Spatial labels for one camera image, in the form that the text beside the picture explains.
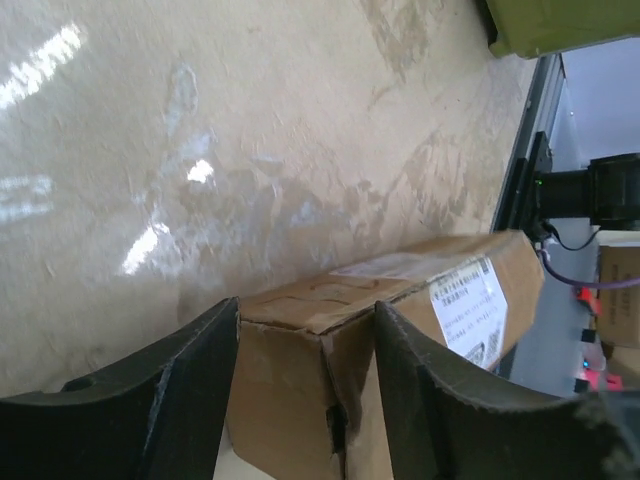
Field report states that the aluminium rail frame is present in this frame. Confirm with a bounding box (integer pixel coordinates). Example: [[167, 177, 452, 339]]
[[491, 54, 564, 231]]

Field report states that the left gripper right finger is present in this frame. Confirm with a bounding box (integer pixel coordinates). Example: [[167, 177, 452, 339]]
[[374, 302, 639, 479]]

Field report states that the olive green plastic bin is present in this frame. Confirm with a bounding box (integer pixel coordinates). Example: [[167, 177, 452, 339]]
[[487, 0, 639, 59]]

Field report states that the brown cardboard express box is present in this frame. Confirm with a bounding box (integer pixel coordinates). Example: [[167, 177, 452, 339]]
[[226, 230, 544, 479]]

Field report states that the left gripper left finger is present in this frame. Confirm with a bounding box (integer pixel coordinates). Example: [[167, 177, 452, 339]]
[[1, 298, 239, 479]]

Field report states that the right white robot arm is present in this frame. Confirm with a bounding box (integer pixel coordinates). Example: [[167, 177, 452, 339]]
[[535, 153, 639, 231]]

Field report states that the brown carton in background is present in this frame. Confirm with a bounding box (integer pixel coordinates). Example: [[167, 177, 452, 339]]
[[596, 246, 639, 348]]

